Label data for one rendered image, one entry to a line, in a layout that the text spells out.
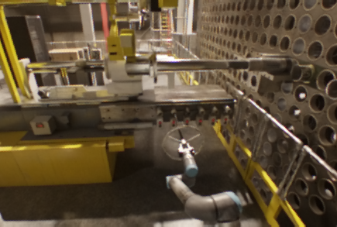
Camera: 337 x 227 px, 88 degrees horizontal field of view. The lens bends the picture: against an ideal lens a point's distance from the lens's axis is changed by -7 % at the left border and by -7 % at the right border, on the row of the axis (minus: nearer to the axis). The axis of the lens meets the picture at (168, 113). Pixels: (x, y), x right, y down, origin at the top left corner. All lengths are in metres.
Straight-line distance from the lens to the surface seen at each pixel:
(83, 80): 2.74
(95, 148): 2.29
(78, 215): 2.43
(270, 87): 3.22
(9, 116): 3.00
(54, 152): 2.48
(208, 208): 0.99
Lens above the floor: 1.89
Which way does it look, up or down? 28 degrees down
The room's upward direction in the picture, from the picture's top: 1 degrees clockwise
